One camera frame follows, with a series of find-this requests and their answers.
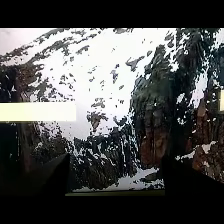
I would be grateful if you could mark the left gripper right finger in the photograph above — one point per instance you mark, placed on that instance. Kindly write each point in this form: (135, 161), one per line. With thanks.
(186, 180)

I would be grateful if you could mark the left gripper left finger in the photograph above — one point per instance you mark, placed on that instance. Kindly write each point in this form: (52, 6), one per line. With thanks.
(50, 176)

